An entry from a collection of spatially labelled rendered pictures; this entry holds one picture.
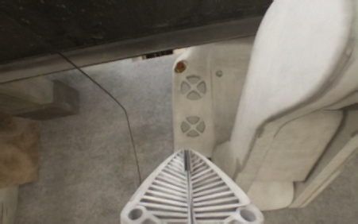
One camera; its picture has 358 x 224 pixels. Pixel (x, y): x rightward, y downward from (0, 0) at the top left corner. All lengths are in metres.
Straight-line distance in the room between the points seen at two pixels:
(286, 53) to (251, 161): 0.21
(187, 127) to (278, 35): 0.39
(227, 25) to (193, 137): 0.42
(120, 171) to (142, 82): 0.56
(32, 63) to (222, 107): 0.69
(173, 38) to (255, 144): 0.41
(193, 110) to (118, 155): 0.56
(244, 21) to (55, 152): 1.17
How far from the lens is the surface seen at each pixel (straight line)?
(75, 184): 1.02
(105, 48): 0.56
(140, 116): 0.86
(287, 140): 0.35
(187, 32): 0.54
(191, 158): 0.17
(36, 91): 0.90
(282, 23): 0.22
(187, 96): 0.47
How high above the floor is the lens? 0.80
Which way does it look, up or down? 76 degrees down
